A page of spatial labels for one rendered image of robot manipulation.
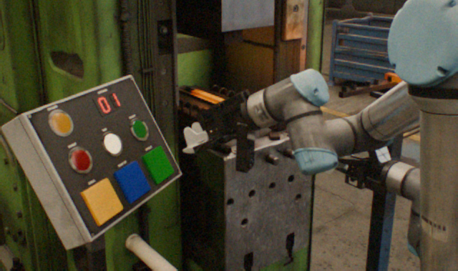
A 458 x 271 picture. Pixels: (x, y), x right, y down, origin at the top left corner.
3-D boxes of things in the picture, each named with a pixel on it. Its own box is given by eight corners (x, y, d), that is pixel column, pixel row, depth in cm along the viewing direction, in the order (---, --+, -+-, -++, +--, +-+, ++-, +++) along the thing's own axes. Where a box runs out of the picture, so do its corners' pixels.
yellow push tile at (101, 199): (124, 208, 108) (107, 177, 107) (101, 225, 102) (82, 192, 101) (119, 211, 109) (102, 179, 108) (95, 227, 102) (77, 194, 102)
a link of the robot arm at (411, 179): (442, 224, 110) (447, 189, 108) (397, 205, 119) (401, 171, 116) (461, 213, 115) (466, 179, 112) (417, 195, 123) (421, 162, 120)
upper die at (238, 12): (273, 25, 155) (275, -7, 152) (221, 32, 143) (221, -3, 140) (194, 11, 186) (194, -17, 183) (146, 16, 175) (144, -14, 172)
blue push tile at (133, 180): (151, 188, 116) (136, 159, 116) (131, 203, 110) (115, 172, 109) (146, 190, 117) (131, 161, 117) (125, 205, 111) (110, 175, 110)
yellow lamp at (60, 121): (76, 132, 104) (74, 112, 103) (53, 137, 102) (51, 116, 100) (70, 128, 107) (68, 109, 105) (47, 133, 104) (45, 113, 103)
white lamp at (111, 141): (125, 152, 113) (124, 134, 112) (106, 157, 111) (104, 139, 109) (119, 148, 116) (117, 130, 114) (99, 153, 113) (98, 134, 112)
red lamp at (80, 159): (95, 169, 105) (94, 149, 104) (74, 175, 102) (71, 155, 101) (89, 164, 107) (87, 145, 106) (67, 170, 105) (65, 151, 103)
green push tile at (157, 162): (175, 172, 125) (161, 144, 124) (157, 184, 119) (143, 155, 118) (169, 174, 126) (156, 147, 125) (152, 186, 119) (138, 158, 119)
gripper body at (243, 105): (210, 106, 115) (252, 86, 108) (227, 140, 115) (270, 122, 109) (192, 116, 108) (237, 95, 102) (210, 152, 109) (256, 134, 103)
